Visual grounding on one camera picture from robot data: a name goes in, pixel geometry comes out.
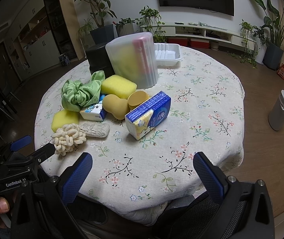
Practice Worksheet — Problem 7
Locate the large-leaf plant in dark pot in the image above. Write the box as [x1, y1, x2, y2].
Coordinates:
[253, 0, 284, 70]

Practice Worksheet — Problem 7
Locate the red storage box right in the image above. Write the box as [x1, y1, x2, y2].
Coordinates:
[190, 38, 210, 49]

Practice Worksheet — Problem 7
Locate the blue yellow tissue pack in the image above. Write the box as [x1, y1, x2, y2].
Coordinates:
[125, 91, 171, 140]

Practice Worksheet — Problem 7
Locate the floral tablecloth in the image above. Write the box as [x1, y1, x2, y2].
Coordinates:
[41, 47, 245, 225]

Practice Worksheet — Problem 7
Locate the large yellow rectangular sponge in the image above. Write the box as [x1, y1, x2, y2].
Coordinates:
[101, 75, 137, 99]

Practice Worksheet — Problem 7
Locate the white TV console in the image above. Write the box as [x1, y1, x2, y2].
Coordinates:
[161, 22, 257, 50]

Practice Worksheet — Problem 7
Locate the small yellow square sponge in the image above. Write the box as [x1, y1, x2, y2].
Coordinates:
[51, 110, 80, 132]

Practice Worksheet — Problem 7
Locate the tall plant in dark pot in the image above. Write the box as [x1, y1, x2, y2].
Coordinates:
[74, 0, 117, 45]

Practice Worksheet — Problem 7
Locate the small blue Vinda tissue pack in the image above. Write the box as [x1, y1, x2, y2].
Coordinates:
[80, 101, 107, 121]

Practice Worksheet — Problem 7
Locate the red storage box left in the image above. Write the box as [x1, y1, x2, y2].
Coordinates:
[167, 37, 188, 46]

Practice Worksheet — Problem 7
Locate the red storage box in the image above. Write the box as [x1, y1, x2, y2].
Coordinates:
[190, 38, 210, 49]
[167, 37, 188, 46]

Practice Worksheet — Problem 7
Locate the white cabinet wall unit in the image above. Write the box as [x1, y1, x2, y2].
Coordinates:
[0, 0, 72, 82]

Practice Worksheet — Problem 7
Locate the green satin cloth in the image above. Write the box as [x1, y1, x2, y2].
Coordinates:
[61, 71, 105, 112]

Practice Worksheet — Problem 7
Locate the white plastic tray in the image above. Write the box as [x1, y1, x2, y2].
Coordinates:
[154, 43, 182, 67]

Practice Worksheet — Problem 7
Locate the round tan sponge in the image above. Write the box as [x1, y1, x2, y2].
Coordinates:
[128, 91, 149, 110]

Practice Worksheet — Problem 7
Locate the black cylindrical appliance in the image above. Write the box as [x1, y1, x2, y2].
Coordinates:
[85, 43, 115, 78]

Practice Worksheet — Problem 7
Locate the small plant on console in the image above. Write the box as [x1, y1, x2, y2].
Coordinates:
[239, 20, 257, 54]

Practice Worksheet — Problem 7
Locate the plant in white ribbed pot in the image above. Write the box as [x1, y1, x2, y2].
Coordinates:
[113, 18, 135, 37]

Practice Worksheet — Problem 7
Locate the red sign on floor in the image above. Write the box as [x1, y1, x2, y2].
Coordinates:
[277, 64, 284, 80]

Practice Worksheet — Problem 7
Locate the grey cylindrical bin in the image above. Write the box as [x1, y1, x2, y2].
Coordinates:
[268, 90, 284, 131]

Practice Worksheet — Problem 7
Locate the tan gourd-shaped sponge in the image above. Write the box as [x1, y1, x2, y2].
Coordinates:
[102, 94, 130, 120]

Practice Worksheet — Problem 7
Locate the cream chenille noodle pad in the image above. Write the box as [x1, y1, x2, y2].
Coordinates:
[51, 123, 87, 157]

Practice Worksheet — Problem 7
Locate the translucent plastic container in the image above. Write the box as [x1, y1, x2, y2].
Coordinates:
[105, 32, 158, 89]

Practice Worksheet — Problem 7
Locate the blue patterned box on floor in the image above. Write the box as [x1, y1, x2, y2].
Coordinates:
[58, 53, 70, 66]

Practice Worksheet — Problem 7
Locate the white knitted scrubber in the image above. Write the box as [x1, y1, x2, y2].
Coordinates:
[80, 122, 110, 138]

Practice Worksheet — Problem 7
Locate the trailing green vine plant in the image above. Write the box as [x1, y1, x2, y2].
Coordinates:
[135, 5, 167, 43]

